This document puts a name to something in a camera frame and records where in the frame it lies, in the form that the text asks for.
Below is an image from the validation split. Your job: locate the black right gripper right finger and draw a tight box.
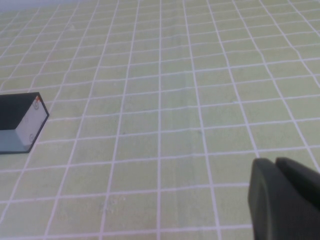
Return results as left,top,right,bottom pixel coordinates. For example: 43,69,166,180
274,156,320,210

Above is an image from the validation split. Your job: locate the green white-grid tablecloth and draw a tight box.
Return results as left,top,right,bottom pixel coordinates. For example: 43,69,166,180
0,0,320,240

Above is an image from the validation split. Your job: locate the black lidded printed glasses case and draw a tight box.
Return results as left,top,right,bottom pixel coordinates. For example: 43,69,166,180
0,92,50,154

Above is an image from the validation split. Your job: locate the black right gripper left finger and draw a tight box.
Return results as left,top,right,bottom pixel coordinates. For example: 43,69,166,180
247,157,320,240

